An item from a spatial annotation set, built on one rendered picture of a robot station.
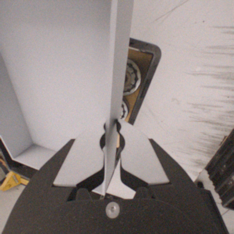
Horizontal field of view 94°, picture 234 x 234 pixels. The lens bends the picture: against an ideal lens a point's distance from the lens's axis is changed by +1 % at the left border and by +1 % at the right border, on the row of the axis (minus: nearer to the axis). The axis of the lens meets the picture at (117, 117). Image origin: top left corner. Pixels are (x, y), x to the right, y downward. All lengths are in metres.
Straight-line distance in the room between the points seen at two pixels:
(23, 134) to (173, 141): 0.58
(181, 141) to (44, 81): 0.59
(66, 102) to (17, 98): 0.11
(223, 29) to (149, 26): 0.22
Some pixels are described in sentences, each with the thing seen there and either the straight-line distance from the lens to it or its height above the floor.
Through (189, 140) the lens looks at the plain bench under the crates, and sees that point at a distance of 0.64.
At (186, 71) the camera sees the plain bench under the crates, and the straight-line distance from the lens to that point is 0.51.
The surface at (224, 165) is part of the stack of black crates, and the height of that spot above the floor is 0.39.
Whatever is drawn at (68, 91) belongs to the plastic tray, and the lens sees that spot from 0.18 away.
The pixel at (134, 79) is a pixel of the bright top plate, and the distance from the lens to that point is 0.33.
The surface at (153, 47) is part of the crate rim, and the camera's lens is 0.26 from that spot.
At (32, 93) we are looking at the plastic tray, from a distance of 0.24.
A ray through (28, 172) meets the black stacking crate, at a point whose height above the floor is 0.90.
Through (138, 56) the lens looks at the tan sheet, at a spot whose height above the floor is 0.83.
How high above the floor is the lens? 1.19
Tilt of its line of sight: 59 degrees down
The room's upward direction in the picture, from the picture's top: 151 degrees counter-clockwise
